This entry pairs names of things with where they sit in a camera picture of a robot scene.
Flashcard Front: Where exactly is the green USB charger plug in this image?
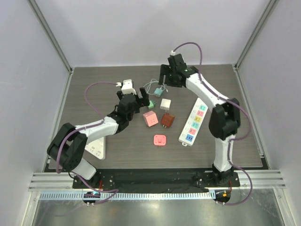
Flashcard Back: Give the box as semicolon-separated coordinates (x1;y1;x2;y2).
148;100;156;109

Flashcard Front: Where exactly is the teal small charger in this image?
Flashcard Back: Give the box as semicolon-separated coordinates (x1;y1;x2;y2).
154;88;165;97

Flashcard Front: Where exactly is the white charging cable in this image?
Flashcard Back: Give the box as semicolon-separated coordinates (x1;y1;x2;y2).
142;79;169;96

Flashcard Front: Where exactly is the white USB wall charger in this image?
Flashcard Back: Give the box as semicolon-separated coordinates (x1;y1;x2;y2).
160;98;171;111

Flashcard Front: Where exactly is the pink cube adapter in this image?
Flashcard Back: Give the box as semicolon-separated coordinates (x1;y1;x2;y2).
143;111;158;127

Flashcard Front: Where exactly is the brown cube adapter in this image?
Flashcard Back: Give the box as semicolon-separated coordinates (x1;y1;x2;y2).
160;113;175;128

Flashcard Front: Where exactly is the white power strip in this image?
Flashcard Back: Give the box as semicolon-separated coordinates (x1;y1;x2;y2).
178;97;208;146

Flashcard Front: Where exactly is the pink small plug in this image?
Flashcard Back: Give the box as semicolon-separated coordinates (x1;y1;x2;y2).
153;135;166;146

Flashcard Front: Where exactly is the white triangular power socket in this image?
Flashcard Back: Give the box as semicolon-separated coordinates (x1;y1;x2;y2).
85;137;105;160

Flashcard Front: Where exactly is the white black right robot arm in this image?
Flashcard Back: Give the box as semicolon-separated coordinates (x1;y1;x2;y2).
159;52;241;186

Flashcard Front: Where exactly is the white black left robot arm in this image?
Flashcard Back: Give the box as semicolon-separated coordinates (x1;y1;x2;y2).
47;87;150;188

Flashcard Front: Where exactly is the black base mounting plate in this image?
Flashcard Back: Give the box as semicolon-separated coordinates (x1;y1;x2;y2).
86;168;240;190

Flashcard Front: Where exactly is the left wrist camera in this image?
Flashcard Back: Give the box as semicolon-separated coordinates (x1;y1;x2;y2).
116;79;137;95

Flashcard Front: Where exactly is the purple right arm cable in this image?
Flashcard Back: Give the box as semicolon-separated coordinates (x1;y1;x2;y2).
174;42;253;206

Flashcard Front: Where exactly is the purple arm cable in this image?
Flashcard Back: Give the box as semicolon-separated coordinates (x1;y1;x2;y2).
174;42;253;206
56;81;120;203

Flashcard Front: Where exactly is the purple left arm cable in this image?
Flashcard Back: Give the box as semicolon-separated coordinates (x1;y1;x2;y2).
56;81;120;203

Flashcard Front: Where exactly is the aluminium right frame post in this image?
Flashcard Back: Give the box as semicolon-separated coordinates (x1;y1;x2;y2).
233;0;278;71

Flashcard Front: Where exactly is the aluminium frame post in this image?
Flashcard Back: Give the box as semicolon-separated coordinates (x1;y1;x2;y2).
27;0;72;74
233;0;278;71

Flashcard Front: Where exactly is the white perforated cable duct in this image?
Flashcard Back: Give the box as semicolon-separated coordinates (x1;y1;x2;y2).
40;190;215;201

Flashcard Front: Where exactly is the aluminium left frame post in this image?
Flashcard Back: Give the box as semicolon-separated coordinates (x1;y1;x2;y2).
27;0;72;74

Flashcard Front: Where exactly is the aluminium front frame rail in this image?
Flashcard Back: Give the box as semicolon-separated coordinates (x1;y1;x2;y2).
29;169;285;194

